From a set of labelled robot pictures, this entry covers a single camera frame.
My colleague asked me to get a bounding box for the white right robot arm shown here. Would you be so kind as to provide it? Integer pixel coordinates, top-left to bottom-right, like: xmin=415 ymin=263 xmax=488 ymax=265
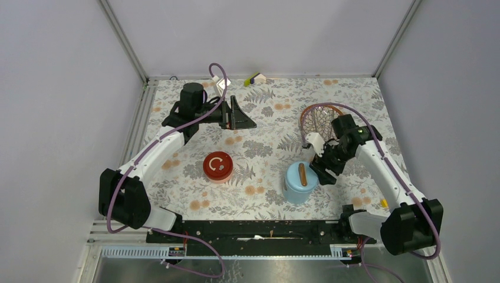
xmin=301 ymin=104 xmax=443 ymax=260

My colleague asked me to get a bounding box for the light blue round lid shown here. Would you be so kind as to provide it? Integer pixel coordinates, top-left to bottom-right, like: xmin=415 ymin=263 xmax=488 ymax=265
xmin=285 ymin=162 xmax=319 ymax=193

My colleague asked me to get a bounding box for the small yellow block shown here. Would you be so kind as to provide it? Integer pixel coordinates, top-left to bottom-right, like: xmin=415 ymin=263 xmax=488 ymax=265
xmin=380 ymin=199 xmax=389 ymax=208

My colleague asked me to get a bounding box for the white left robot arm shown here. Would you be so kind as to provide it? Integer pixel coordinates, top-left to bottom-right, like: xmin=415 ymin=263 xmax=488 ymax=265
xmin=98 ymin=83 xmax=256 ymax=242

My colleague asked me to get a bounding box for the red round lid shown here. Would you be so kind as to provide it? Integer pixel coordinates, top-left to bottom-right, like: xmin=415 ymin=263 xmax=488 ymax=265
xmin=203 ymin=152 xmax=234 ymax=177

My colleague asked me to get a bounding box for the patterned ceramic plate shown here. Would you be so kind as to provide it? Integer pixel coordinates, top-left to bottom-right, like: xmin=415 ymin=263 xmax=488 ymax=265
xmin=299 ymin=104 xmax=343 ymax=144

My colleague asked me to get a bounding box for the floral patterned tablecloth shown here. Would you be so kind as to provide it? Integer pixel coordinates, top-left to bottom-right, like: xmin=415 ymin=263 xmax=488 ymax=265
xmin=146 ymin=78 xmax=406 ymax=220

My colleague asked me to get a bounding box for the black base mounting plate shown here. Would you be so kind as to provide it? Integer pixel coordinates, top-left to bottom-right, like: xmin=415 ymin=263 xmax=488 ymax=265
xmin=146 ymin=220 xmax=366 ymax=258

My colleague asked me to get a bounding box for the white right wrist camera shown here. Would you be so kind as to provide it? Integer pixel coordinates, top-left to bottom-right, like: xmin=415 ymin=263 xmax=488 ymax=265
xmin=305 ymin=132 xmax=325 ymax=157

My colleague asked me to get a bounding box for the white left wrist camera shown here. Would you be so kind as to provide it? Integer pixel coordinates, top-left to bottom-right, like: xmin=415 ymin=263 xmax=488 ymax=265
xmin=212 ymin=75 xmax=231 ymax=96

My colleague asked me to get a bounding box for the light blue cup container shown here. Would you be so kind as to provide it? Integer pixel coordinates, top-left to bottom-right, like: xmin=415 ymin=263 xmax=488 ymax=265
xmin=282 ymin=178 xmax=319 ymax=205

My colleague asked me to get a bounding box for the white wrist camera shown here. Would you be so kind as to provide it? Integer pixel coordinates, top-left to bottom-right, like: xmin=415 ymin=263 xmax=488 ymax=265
xmin=212 ymin=75 xmax=231 ymax=96
xmin=305 ymin=132 xmax=325 ymax=157

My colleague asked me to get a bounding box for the small toy house block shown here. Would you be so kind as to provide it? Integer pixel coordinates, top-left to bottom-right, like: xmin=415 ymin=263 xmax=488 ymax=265
xmin=244 ymin=73 xmax=267 ymax=87

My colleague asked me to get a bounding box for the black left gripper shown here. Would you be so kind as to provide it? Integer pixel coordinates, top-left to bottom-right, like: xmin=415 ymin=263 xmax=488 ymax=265
xmin=195 ymin=95 xmax=256 ymax=130

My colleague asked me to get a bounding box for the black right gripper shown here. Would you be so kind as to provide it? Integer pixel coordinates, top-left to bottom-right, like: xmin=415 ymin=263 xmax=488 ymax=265
xmin=309 ymin=140 xmax=353 ymax=186

